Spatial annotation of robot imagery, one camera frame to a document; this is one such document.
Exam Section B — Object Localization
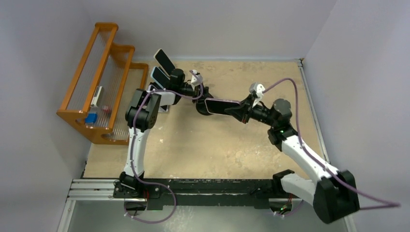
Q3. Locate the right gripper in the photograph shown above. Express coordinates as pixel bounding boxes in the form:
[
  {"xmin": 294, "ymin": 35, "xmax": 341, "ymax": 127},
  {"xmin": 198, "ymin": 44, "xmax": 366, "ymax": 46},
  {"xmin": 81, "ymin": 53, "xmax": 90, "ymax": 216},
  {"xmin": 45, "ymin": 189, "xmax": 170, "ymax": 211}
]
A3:
[{"xmin": 225, "ymin": 94, "xmax": 277, "ymax": 127}]

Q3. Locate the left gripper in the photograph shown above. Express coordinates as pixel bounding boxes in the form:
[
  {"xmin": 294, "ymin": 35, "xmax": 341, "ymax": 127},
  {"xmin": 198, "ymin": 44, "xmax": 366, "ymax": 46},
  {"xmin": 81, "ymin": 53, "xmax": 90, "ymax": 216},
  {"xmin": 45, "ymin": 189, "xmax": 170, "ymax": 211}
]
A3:
[{"xmin": 179, "ymin": 84, "xmax": 213, "ymax": 104}]

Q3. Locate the black round base stand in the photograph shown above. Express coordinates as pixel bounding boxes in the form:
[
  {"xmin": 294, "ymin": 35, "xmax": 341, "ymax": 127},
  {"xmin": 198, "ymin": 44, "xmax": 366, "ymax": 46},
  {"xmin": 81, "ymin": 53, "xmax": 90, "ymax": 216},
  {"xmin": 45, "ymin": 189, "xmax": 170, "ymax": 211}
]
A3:
[{"xmin": 195, "ymin": 101, "xmax": 212, "ymax": 116}]

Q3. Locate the white smartphone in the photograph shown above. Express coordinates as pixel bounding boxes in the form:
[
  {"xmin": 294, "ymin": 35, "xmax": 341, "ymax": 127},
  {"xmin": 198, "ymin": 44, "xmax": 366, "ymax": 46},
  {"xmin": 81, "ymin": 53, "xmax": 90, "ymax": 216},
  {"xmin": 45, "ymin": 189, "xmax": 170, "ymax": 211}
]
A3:
[
  {"xmin": 147, "ymin": 83, "xmax": 162, "ymax": 94},
  {"xmin": 153, "ymin": 48, "xmax": 176, "ymax": 76}
]

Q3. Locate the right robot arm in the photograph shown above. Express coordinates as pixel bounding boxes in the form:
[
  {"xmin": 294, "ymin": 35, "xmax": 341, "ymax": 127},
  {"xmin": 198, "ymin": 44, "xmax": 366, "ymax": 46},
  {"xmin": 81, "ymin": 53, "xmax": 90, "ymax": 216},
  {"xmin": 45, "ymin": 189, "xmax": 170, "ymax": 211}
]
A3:
[{"xmin": 224, "ymin": 95, "xmax": 360, "ymax": 224}]

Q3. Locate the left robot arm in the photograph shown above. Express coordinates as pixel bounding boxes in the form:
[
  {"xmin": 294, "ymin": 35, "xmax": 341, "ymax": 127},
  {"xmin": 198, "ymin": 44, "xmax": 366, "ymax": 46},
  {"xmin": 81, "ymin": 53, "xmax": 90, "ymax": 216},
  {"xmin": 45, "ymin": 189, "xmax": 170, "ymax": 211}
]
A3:
[{"xmin": 118, "ymin": 67, "xmax": 207, "ymax": 198}]

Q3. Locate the orange wooden rack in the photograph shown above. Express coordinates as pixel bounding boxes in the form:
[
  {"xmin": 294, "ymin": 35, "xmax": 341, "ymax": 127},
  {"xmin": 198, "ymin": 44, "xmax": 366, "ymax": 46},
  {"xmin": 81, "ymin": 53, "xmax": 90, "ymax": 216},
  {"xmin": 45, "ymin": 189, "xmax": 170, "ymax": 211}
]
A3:
[{"xmin": 57, "ymin": 22, "xmax": 149, "ymax": 145}]

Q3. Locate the white item in rack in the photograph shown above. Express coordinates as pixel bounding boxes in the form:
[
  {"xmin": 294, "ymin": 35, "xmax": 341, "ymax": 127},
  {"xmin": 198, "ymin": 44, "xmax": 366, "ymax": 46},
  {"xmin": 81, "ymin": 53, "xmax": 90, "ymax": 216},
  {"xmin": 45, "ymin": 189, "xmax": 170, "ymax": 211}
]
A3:
[{"xmin": 90, "ymin": 86, "xmax": 104, "ymax": 108}]

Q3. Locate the blue block in rack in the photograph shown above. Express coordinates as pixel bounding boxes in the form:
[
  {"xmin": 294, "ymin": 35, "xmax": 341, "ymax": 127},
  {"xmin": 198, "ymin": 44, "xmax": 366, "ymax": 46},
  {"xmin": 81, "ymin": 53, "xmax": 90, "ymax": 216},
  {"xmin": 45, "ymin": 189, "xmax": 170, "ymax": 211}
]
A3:
[{"xmin": 84, "ymin": 113, "xmax": 98, "ymax": 125}]

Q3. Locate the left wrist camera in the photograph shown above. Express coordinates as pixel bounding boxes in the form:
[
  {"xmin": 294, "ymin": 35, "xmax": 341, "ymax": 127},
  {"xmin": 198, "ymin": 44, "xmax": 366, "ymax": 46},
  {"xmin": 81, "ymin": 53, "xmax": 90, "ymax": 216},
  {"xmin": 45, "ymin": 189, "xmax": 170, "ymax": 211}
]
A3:
[{"xmin": 190, "ymin": 73, "xmax": 203, "ymax": 87}]

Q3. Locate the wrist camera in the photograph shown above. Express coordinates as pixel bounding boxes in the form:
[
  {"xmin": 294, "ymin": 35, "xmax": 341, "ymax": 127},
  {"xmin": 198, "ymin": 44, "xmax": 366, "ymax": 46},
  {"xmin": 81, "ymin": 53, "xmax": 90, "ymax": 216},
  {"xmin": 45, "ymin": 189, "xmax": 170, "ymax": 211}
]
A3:
[
  {"xmin": 249, "ymin": 82, "xmax": 265, "ymax": 108},
  {"xmin": 190, "ymin": 73, "xmax": 203, "ymax": 87}
]

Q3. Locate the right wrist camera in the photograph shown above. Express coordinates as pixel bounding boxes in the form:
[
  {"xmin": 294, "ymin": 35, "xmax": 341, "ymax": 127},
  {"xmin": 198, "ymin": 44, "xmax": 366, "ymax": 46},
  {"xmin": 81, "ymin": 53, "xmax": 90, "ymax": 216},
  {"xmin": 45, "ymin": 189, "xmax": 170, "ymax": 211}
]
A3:
[{"xmin": 249, "ymin": 82, "xmax": 265, "ymax": 108}]

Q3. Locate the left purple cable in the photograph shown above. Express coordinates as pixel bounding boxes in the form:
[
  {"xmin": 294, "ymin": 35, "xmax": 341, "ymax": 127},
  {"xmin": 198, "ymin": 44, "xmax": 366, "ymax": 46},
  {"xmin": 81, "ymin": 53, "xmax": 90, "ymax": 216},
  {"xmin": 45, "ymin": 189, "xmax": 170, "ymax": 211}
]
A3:
[{"xmin": 123, "ymin": 70, "xmax": 178, "ymax": 225}]

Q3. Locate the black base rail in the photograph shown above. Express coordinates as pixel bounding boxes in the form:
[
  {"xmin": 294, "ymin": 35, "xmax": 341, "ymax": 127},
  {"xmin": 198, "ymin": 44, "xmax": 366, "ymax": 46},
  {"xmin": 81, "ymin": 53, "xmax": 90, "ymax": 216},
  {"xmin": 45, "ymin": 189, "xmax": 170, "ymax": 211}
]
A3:
[{"xmin": 113, "ymin": 174, "xmax": 299, "ymax": 214}]

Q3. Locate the aluminium frame rail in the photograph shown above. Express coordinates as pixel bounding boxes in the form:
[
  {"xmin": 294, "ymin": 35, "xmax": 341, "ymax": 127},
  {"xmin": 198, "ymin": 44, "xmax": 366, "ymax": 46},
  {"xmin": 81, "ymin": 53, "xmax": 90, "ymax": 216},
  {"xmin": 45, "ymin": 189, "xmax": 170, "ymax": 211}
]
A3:
[{"xmin": 58, "ymin": 179, "xmax": 356, "ymax": 232}]

